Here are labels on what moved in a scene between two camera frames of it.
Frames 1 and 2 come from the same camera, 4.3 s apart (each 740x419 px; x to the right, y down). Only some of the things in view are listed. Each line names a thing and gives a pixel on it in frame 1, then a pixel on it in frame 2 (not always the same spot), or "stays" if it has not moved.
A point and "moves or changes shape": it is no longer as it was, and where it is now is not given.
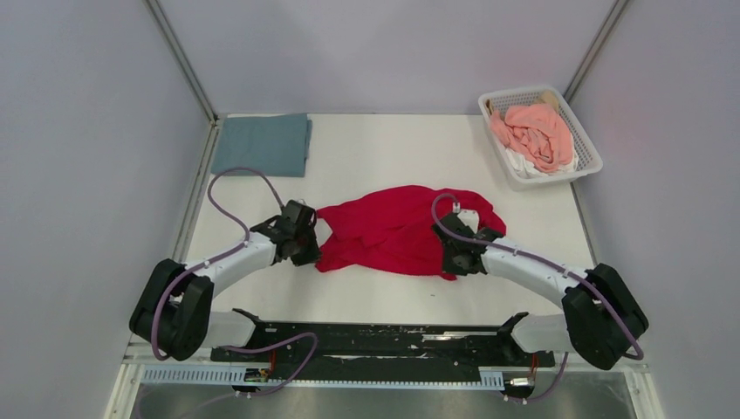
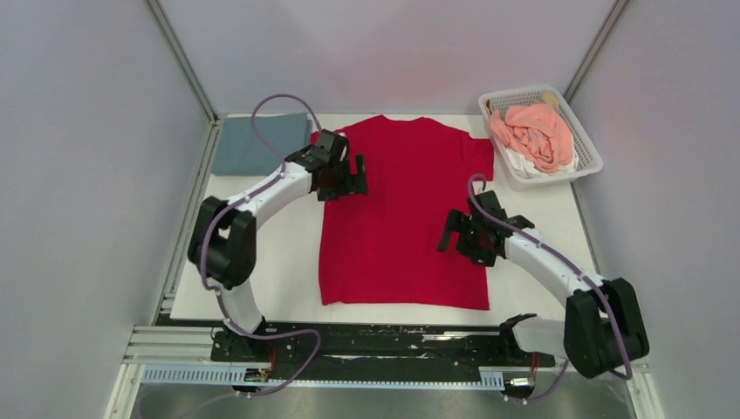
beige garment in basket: [545, 97] stays
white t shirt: [527, 168] stays
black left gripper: [313, 255] → [358, 186]
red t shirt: [390, 230] moves or changes shape
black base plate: [494, 347] stays
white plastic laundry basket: [537, 138] stays
